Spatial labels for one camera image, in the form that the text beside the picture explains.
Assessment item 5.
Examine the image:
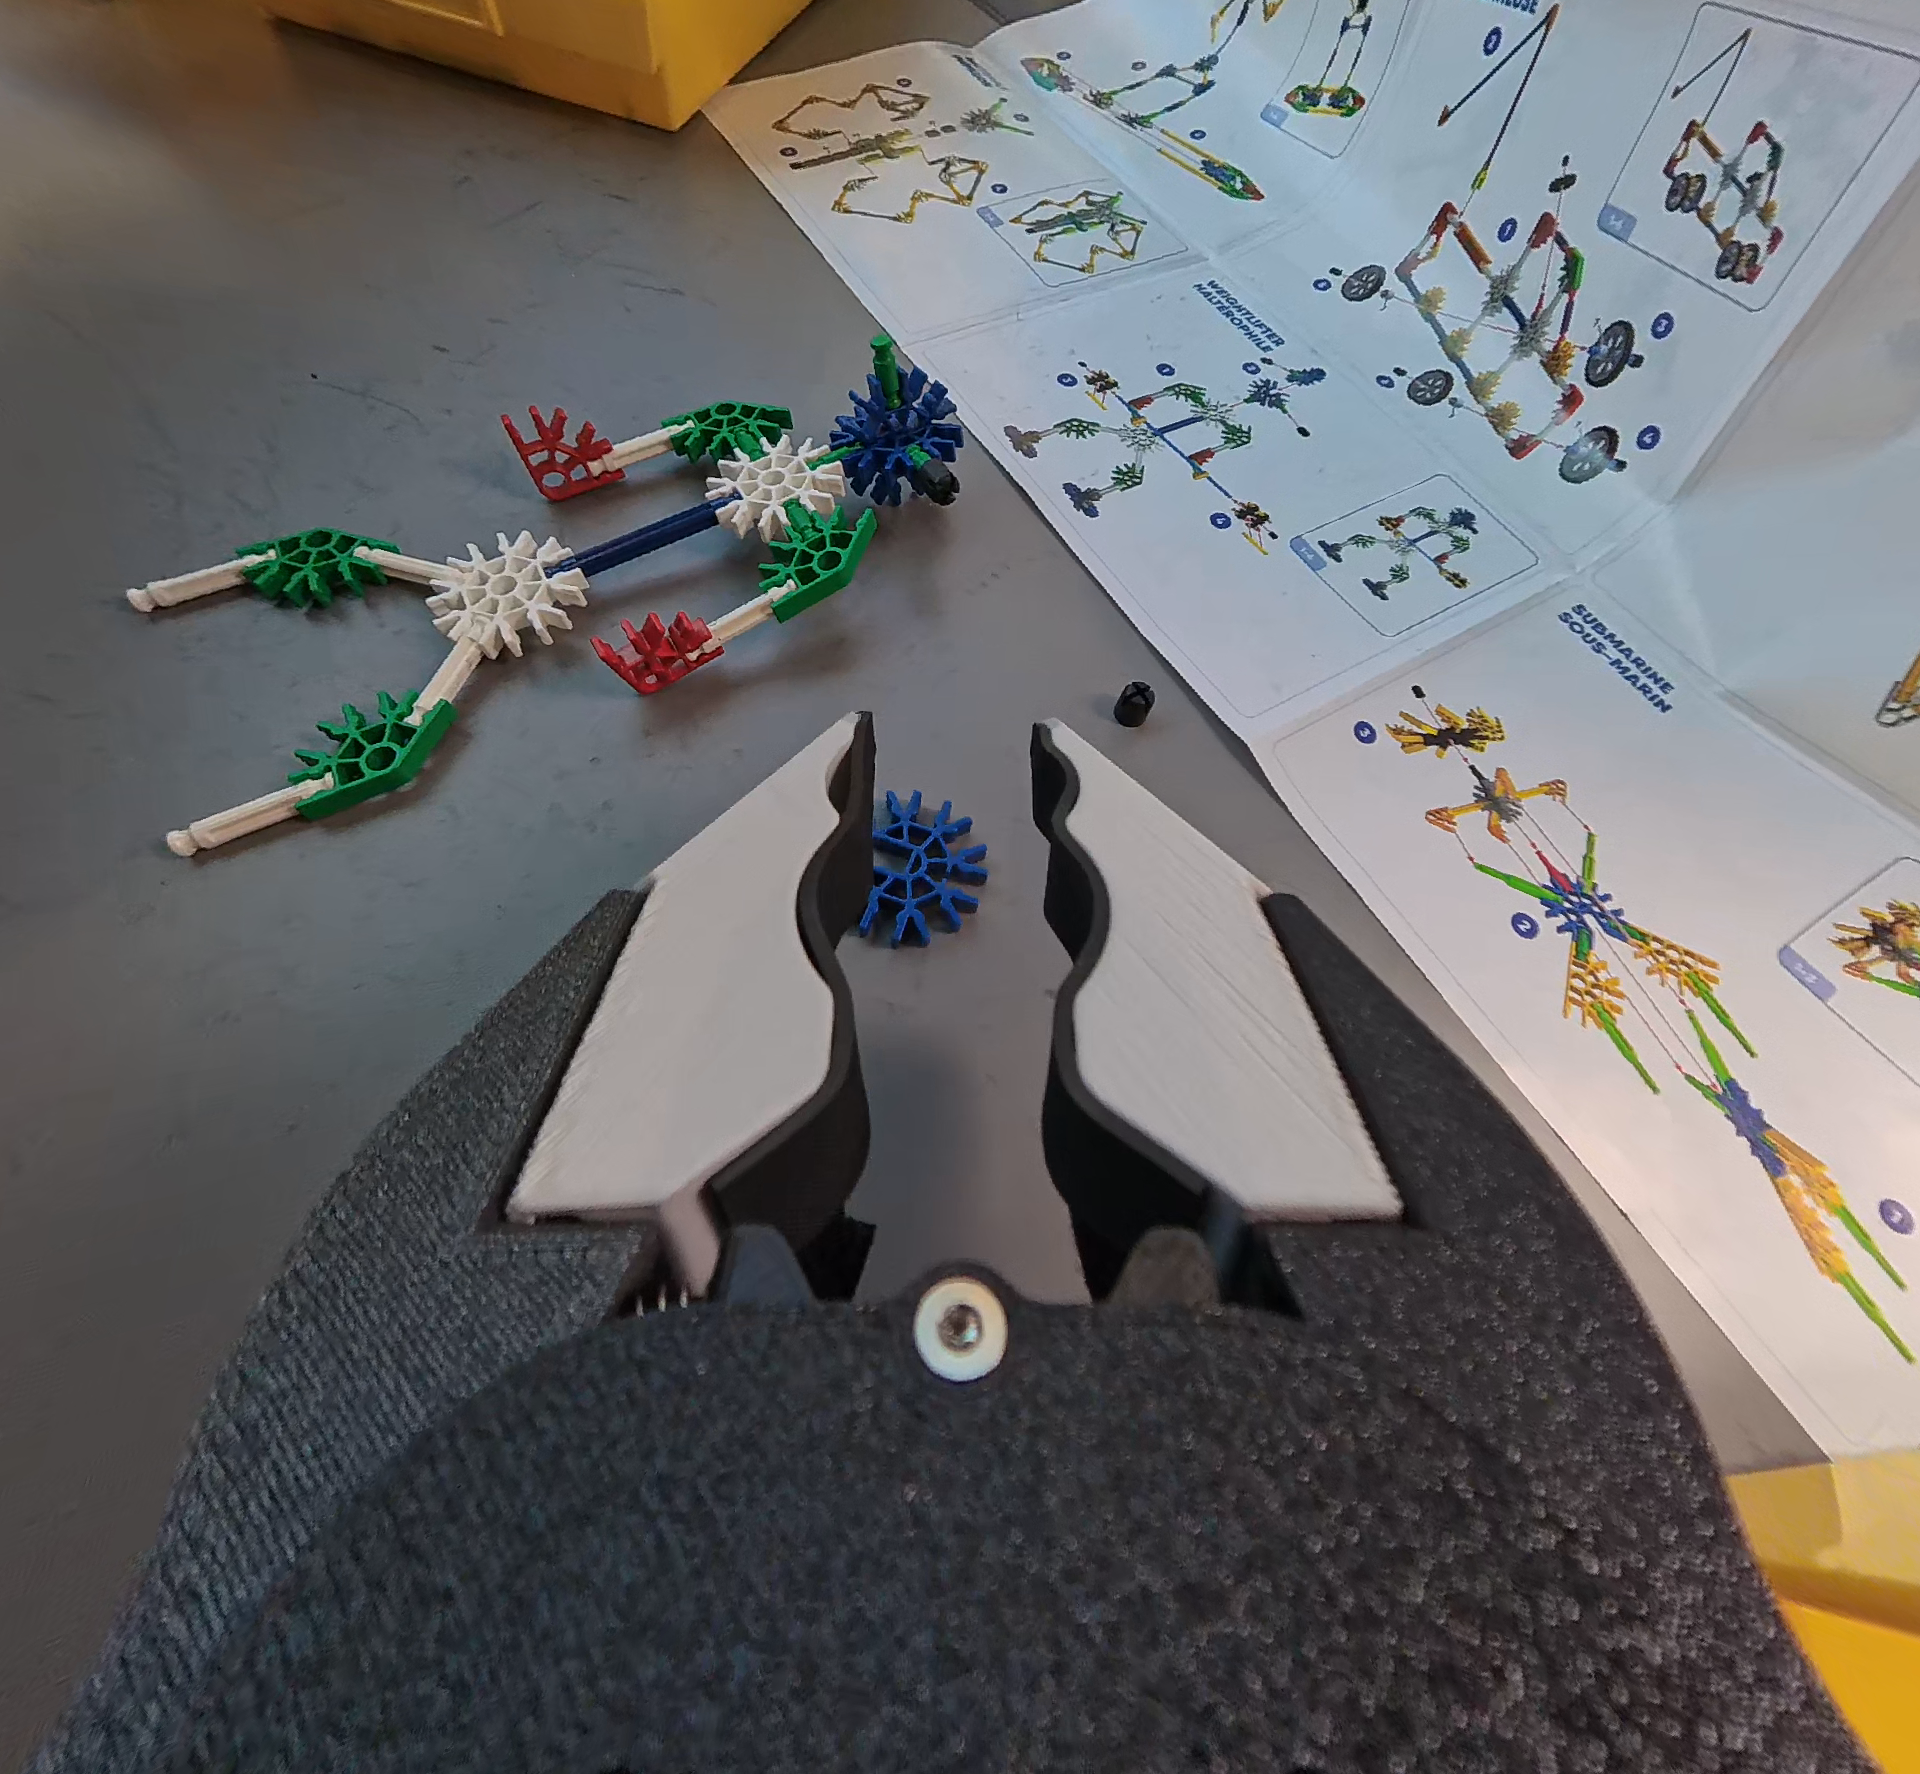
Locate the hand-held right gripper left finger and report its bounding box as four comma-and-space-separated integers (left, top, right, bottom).
506, 711, 877, 1270

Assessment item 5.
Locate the folded instruction sheet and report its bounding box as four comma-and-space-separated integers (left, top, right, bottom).
700, 0, 1920, 1454

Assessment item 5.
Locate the construction toy figure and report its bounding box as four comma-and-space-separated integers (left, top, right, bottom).
127, 333, 964, 859

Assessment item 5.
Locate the blue snowflake toy connector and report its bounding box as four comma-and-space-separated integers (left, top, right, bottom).
859, 792, 991, 949

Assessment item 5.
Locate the grey desk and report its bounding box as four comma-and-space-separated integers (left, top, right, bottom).
0, 0, 1824, 1774

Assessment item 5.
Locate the red toy connector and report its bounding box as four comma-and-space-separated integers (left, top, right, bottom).
589, 612, 726, 693
499, 408, 630, 505

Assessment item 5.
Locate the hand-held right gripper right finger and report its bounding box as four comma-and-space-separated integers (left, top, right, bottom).
1031, 721, 1407, 1275

